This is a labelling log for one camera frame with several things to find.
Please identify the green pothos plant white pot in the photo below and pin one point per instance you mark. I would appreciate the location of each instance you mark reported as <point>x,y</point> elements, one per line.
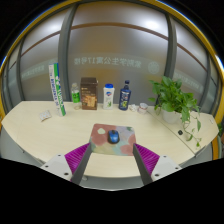
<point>173,100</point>

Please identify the white jar with red band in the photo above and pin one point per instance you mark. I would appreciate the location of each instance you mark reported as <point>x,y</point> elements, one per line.
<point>143,108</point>

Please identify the green-labelled clear water bottle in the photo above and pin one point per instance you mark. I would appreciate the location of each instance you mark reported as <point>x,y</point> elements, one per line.
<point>76,96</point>

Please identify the brown cardboard carton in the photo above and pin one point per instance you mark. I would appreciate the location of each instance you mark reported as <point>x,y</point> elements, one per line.
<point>89,94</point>

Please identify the floral pastel mouse pad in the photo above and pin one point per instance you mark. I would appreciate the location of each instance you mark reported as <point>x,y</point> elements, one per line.
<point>106,145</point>

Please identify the small white packet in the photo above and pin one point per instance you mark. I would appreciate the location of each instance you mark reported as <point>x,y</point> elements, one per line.
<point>45,115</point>

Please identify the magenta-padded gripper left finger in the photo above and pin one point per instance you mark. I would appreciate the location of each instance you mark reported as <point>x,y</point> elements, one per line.
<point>73,163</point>

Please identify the dark blue pump shampoo bottle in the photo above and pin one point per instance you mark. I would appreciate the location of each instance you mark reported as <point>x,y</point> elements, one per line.
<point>124,96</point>

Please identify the small black desk grommet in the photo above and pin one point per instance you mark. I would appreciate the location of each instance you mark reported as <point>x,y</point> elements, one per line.
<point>180,132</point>

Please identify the white blue-capped lotion bottle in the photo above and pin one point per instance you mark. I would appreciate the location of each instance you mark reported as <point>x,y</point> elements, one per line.
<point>108,97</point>

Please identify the white green shuttlecock tube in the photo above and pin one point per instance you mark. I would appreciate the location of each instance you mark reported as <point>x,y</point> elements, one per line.
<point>57,89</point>

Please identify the blue computer mouse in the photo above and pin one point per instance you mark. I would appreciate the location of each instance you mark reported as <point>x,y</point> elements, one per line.
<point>113,136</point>

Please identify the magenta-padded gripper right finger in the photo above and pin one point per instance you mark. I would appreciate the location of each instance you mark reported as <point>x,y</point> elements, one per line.
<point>152,164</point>

